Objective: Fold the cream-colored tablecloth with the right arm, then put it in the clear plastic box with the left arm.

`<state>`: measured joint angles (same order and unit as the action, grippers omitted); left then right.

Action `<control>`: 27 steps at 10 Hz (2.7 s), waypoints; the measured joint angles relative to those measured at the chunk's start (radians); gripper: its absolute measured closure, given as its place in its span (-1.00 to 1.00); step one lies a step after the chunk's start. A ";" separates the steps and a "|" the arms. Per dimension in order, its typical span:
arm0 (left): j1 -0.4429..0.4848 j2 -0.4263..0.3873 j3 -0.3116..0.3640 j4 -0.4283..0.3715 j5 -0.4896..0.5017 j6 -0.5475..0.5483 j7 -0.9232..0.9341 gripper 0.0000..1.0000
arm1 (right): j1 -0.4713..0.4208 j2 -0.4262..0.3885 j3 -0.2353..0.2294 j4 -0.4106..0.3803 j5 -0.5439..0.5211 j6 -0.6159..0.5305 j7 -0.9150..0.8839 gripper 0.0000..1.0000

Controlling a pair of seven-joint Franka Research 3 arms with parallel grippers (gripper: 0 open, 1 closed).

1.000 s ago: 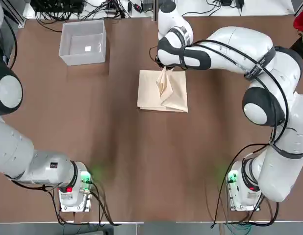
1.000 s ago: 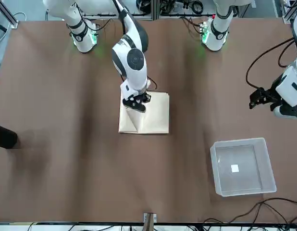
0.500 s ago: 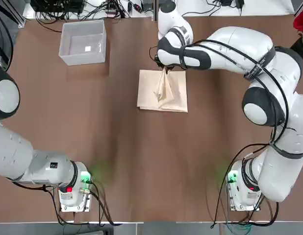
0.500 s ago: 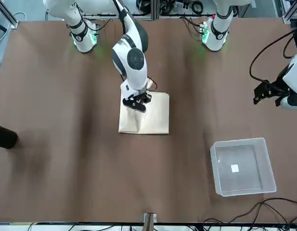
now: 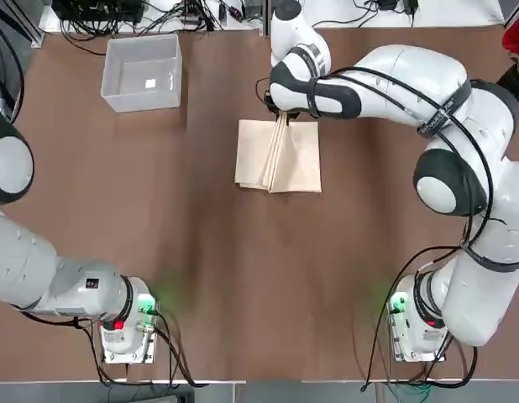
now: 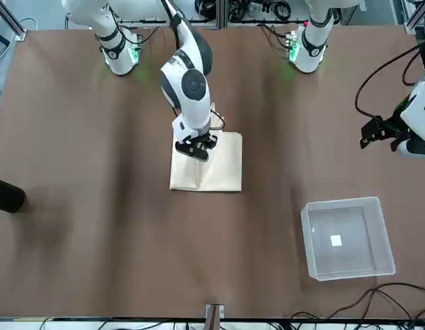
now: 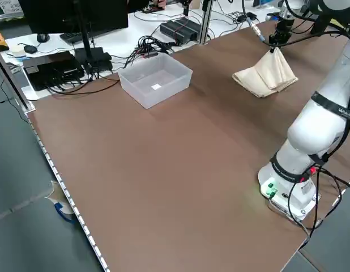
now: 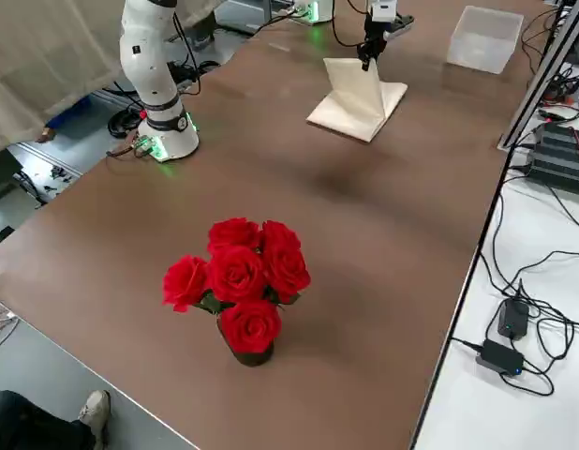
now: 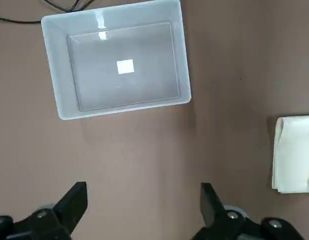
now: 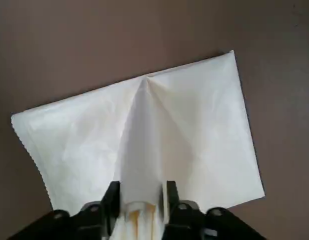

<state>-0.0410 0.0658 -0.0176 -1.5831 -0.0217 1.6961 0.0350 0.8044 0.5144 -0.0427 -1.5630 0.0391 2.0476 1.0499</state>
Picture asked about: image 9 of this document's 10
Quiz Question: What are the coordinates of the clear plastic box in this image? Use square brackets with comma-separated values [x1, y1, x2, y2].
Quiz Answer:
[40, 0, 192, 121]

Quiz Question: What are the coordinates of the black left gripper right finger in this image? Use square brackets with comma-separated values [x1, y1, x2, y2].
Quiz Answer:
[191, 182, 305, 240]

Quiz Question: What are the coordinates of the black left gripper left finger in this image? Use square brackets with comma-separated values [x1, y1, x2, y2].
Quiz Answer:
[0, 181, 89, 240]

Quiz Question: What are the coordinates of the black table cable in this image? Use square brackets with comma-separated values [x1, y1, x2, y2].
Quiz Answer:
[0, 0, 94, 25]

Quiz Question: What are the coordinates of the cream tablecloth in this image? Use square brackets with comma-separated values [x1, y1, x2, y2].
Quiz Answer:
[271, 115, 309, 195]

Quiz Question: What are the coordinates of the white square sticker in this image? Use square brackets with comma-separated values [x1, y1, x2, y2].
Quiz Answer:
[116, 59, 135, 75]

